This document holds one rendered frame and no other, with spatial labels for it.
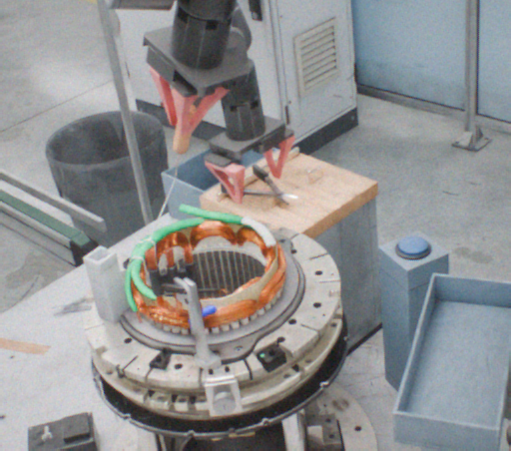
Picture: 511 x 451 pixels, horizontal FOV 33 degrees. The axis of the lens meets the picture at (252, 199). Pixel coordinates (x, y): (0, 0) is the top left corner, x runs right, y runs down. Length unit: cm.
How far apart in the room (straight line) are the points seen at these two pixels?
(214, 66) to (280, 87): 253
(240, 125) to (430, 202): 211
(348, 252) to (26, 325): 63
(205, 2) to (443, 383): 50
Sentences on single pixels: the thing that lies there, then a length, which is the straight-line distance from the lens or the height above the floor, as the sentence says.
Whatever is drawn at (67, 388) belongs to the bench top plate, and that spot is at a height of 78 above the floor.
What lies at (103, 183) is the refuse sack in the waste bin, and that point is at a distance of 262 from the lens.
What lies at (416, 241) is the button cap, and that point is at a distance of 120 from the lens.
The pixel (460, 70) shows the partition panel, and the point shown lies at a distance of 355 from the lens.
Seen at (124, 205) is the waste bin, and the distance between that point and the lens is 269.
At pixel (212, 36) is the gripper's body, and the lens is 84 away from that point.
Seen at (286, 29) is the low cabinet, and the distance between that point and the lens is 333.
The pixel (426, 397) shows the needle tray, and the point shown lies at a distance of 100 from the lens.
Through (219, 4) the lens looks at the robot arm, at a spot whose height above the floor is 148.
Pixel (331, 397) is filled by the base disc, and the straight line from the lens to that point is 132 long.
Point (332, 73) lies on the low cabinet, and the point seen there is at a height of 32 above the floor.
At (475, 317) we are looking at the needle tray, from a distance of 110.
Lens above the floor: 172
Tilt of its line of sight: 31 degrees down
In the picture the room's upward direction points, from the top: 8 degrees counter-clockwise
